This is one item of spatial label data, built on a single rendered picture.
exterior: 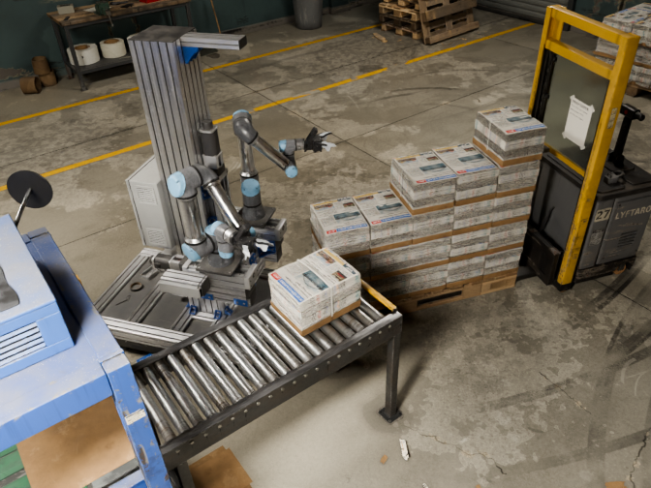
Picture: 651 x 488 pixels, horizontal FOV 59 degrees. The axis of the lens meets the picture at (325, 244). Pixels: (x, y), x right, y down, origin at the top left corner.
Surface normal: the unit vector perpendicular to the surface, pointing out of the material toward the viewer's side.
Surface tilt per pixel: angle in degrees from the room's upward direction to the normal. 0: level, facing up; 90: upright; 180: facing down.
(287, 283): 2
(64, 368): 0
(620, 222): 90
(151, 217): 90
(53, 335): 90
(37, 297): 2
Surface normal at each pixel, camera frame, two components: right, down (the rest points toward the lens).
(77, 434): -0.04, -0.80
